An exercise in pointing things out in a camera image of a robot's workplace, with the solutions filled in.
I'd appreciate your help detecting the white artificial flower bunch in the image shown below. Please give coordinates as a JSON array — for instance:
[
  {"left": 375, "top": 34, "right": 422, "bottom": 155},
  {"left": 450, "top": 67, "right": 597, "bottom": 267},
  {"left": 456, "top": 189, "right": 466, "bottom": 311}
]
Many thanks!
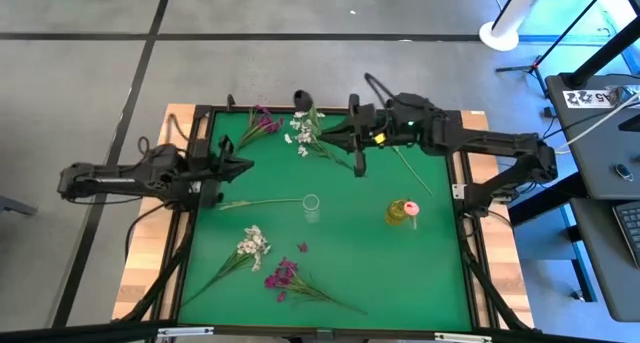
[
  {"left": 182, "top": 224, "right": 272, "bottom": 307},
  {"left": 283, "top": 109, "right": 354, "bottom": 172}
]

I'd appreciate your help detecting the green table mat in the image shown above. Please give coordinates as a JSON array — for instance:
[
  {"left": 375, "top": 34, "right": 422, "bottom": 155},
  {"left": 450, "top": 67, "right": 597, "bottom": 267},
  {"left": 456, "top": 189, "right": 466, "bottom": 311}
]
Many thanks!
[{"left": 178, "top": 110, "right": 474, "bottom": 333}]

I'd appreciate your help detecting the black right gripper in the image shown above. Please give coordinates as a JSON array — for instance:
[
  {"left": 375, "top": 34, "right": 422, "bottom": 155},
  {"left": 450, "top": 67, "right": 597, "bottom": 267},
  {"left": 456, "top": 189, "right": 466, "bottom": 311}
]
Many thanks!
[{"left": 319, "top": 93, "right": 389, "bottom": 179}]

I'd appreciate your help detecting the dark gray desk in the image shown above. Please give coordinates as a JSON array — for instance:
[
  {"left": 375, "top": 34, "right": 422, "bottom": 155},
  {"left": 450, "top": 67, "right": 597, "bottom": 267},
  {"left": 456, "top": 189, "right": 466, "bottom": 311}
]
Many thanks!
[
  {"left": 543, "top": 72, "right": 640, "bottom": 201},
  {"left": 571, "top": 197, "right": 640, "bottom": 323}
]

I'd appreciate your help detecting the thin black tripod stand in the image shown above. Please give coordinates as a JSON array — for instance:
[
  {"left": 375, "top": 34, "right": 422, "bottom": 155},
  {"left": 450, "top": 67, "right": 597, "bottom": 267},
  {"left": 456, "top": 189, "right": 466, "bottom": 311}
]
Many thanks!
[{"left": 494, "top": 0, "right": 615, "bottom": 99}]

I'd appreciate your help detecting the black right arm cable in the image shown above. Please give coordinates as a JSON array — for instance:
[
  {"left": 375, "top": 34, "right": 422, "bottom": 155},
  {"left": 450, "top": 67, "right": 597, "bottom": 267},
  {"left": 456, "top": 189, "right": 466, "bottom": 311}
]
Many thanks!
[{"left": 363, "top": 72, "right": 399, "bottom": 104}]

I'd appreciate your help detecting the white printed label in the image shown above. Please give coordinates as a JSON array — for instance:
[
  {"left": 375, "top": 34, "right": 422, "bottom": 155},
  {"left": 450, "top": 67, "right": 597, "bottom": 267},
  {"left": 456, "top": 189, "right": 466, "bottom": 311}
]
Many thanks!
[{"left": 562, "top": 88, "right": 614, "bottom": 109}]

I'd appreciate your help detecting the white cable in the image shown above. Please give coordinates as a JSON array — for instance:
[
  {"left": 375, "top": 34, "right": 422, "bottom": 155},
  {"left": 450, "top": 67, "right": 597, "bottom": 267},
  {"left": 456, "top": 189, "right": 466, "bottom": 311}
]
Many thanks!
[{"left": 554, "top": 91, "right": 640, "bottom": 154}]

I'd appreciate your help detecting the blue desk leg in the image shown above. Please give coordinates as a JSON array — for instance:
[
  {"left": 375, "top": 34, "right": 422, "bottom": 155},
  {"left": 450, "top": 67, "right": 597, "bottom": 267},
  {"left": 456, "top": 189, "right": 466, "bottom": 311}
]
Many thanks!
[{"left": 569, "top": 240, "right": 599, "bottom": 304}]

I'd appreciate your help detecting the black cable bundle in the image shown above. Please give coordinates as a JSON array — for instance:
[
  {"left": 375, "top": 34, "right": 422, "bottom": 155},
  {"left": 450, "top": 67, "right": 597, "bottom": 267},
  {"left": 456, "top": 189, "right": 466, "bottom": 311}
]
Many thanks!
[
  {"left": 458, "top": 222, "right": 534, "bottom": 333},
  {"left": 114, "top": 217, "right": 196, "bottom": 324}
]

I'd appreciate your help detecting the black keyboard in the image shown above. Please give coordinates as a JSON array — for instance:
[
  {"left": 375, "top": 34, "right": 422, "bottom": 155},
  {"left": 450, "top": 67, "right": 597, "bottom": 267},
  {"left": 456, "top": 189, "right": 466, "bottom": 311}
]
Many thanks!
[{"left": 612, "top": 200, "right": 640, "bottom": 270}]

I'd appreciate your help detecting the thick black pole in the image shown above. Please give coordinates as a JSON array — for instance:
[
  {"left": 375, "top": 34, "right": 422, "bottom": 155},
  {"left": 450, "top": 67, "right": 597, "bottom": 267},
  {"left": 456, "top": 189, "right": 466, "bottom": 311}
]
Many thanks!
[{"left": 564, "top": 30, "right": 640, "bottom": 90}]

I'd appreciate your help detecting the white pillar with round base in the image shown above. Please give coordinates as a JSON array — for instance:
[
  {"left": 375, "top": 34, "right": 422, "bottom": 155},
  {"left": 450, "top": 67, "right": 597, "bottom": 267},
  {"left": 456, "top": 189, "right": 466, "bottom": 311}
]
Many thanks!
[{"left": 478, "top": 0, "right": 551, "bottom": 53}]

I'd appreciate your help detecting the clear glass vase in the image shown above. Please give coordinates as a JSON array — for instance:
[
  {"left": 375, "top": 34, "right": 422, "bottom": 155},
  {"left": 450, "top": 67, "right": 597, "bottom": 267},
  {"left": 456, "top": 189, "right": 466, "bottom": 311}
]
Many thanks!
[{"left": 301, "top": 192, "right": 322, "bottom": 226}]

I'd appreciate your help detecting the yellow glass vase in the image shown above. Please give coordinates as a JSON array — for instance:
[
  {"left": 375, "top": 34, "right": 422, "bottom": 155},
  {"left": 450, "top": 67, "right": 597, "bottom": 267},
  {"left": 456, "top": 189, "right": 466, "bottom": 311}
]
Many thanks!
[{"left": 383, "top": 198, "right": 409, "bottom": 228}]

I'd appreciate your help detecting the bare green stem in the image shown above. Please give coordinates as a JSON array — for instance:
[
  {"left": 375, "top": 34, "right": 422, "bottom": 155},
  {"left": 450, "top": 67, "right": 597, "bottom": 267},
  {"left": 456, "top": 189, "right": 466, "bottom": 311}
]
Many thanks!
[{"left": 217, "top": 196, "right": 304, "bottom": 212}]

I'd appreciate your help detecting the black metal rig frame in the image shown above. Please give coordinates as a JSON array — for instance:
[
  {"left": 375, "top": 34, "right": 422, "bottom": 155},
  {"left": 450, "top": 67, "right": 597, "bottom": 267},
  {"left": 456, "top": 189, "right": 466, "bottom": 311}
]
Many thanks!
[{"left": 0, "top": 102, "right": 616, "bottom": 343}]

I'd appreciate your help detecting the purple artificial flower bunch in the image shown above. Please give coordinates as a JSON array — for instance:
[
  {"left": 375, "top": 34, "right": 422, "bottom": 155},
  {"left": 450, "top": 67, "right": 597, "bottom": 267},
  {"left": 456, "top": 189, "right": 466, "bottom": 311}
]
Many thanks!
[
  {"left": 263, "top": 256, "right": 369, "bottom": 317},
  {"left": 230, "top": 104, "right": 285, "bottom": 154}
]

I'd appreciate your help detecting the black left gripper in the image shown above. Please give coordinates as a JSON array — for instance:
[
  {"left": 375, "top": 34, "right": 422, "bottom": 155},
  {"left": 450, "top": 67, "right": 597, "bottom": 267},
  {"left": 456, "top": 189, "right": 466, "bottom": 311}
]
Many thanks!
[{"left": 192, "top": 135, "right": 255, "bottom": 209}]

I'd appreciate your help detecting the gray furniture foot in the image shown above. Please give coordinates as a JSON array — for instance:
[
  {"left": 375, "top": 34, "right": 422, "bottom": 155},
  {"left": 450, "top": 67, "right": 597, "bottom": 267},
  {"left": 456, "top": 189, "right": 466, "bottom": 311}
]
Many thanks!
[{"left": 0, "top": 195, "right": 37, "bottom": 217}]

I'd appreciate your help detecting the silver metal bracket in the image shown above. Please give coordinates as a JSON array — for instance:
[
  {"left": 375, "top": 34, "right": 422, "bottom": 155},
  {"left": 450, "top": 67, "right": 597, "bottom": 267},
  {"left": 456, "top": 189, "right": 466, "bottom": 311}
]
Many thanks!
[
  {"left": 433, "top": 331, "right": 494, "bottom": 343},
  {"left": 157, "top": 325, "right": 215, "bottom": 339}
]

